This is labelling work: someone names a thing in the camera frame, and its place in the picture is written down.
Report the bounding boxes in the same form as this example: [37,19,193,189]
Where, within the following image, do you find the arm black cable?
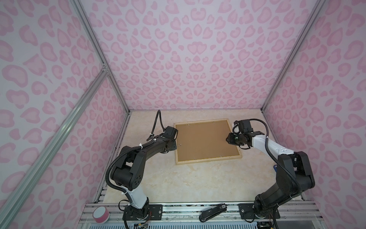
[104,110,166,195]
[248,118,303,192]

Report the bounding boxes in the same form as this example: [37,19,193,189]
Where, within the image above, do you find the black stapler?
[199,203,227,223]

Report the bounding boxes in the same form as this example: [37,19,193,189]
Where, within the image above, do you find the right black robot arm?
[226,118,315,219]

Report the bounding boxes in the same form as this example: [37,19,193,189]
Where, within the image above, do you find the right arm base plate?
[238,203,280,223]

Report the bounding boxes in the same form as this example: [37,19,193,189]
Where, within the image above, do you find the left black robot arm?
[105,126,178,220]

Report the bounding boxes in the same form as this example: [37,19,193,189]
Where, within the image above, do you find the light wooden picture frame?
[173,118,243,165]

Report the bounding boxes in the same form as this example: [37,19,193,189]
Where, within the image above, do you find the pink white tape roll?
[92,206,110,224]

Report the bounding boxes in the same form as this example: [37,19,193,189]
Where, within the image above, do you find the aluminium mounting rail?
[77,200,327,229]

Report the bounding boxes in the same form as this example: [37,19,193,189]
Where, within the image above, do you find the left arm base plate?
[123,204,163,221]

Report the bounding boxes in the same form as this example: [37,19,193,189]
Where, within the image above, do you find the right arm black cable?
[248,118,303,192]

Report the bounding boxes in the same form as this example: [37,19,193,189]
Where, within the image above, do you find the brown frame backing board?
[175,120,240,162]

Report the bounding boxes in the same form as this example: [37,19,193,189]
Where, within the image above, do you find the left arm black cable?
[104,110,166,195]

